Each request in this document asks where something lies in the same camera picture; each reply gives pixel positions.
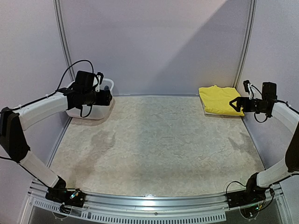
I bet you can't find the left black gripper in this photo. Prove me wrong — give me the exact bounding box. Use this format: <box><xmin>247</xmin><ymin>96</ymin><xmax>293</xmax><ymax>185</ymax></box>
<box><xmin>83</xmin><ymin>90</ymin><xmax>112</xmax><ymax>105</ymax></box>

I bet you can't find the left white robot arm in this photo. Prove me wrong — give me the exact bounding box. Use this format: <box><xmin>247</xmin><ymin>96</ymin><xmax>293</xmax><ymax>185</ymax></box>
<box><xmin>0</xmin><ymin>71</ymin><xmax>114</xmax><ymax>203</ymax></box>

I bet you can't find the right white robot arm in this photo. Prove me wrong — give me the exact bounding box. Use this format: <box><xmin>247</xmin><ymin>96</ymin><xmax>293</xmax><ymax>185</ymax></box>
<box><xmin>229</xmin><ymin>80</ymin><xmax>299</xmax><ymax>203</ymax></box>

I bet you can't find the white plastic laundry basket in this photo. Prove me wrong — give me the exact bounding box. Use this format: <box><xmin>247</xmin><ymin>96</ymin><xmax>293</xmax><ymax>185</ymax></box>
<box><xmin>66</xmin><ymin>78</ymin><xmax>114</xmax><ymax>120</ymax></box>

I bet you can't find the folded yellow shirt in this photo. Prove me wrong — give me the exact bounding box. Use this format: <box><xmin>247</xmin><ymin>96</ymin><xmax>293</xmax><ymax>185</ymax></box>
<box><xmin>199</xmin><ymin>85</ymin><xmax>244</xmax><ymax>117</ymax></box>

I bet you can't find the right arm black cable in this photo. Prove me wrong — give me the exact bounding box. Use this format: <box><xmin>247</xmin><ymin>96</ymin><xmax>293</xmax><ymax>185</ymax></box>
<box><xmin>254</xmin><ymin>112</ymin><xmax>269</xmax><ymax>123</ymax></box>

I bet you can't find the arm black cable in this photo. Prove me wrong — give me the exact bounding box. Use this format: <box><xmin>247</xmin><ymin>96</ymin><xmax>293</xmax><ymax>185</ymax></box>
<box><xmin>55</xmin><ymin>59</ymin><xmax>97</xmax><ymax>93</ymax></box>
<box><xmin>254</xmin><ymin>112</ymin><xmax>269</xmax><ymax>123</ymax></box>

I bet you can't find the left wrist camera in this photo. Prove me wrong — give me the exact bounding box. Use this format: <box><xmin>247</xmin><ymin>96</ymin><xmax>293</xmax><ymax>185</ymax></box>
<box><xmin>95</xmin><ymin>72</ymin><xmax>104</xmax><ymax>92</ymax></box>

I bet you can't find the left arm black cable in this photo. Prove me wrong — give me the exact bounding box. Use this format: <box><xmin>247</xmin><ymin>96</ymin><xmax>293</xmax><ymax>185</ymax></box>
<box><xmin>55</xmin><ymin>59</ymin><xmax>97</xmax><ymax>93</ymax></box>

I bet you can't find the right aluminium frame post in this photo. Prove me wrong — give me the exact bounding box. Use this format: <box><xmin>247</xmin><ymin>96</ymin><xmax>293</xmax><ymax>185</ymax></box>
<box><xmin>233</xmin><ymin>0</ymin><xmax>256</xmax><ymax>89</ymax></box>

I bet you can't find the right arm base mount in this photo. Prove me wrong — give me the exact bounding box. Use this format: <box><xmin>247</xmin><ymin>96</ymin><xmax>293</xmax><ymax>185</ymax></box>
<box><xmin>225</xmin><ymin>189</ymin><xmax>267</xmax><ymax>209</ymax></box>

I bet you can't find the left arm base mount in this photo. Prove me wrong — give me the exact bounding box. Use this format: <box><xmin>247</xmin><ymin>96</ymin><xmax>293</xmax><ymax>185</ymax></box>
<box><xmin>45</xmin><ymin>188</ymin><xmax>86</xmax><ymax>208</ymax></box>

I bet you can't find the aluminium front rail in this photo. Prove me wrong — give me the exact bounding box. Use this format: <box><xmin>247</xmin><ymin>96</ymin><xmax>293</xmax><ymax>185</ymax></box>
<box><xmin>21</xmin><ymin>181</ymin><xmax>292</xmax><ymax>224</ymax></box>

